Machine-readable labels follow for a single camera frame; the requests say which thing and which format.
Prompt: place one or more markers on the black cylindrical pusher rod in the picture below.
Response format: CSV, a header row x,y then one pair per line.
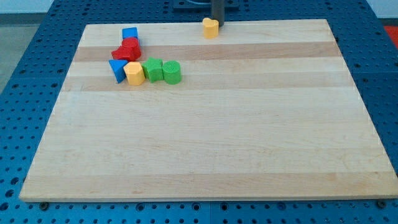
x,y
217,11

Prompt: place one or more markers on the green star block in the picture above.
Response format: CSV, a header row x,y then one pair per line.
x,y
153,69

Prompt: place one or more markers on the green cylinder block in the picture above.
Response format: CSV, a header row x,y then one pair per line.
x,y
172,72

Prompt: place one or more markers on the blue cube block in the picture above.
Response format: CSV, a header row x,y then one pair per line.
x,y
129,32

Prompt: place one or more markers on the blue triangle block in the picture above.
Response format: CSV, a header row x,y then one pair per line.
x,y
117,67

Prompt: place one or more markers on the yellow heart block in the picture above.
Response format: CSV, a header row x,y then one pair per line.
x,y
210,28

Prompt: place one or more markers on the red cylinder block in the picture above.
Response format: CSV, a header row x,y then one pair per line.
x,y
133,45

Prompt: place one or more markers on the yellow hexagon block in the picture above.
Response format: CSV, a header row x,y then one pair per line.
x,y
134,73

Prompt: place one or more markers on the wooden board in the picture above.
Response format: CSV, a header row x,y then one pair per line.
x,y
268,110

